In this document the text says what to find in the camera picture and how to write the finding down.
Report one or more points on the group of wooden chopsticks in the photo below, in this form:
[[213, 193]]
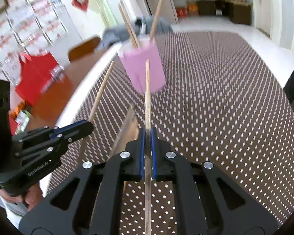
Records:
[[128, 129]]

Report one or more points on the brown dotted tablecloth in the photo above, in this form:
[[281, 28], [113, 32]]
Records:
[[223, 102]]

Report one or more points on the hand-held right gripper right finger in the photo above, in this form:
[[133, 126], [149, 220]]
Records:
[[153, 151]]

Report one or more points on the grey jacket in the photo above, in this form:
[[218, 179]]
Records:
[[115, 34]]

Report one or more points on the red bag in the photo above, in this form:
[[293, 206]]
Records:
[[36, 78]]

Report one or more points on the person's left hand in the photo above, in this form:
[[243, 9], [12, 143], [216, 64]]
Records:
[[33, 198]]

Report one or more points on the dark wooden desk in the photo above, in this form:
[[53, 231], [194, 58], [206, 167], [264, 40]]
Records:
[[240, 14]]

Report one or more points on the white door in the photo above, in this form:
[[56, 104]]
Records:
[[259, 9]]

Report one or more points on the small printed packet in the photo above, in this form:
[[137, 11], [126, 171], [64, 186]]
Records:
[[22, 121]]

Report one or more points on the wall of award certificates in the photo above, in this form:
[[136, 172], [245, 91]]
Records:
[[34, 17]]

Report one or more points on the red cardboard box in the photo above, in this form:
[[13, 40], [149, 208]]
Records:
[[182, 12]]

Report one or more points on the orange cardboard box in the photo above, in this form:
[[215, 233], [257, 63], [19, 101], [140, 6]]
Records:
[[192, 8]]

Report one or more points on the single wooden chopstick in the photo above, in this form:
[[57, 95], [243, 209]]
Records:
[[157, 14], [101, 93], [132, 24], [147, 98], [128, 27]]

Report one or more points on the pink cup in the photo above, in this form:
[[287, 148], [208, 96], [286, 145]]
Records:
[[156, 66]]

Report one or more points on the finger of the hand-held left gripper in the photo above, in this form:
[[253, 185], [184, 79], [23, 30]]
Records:
[[76, 127], [51, 149]]

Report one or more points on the light green curtain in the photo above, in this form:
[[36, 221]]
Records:
[[98, 0]]

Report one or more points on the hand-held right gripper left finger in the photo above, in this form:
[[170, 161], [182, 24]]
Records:
[[142, 151]]

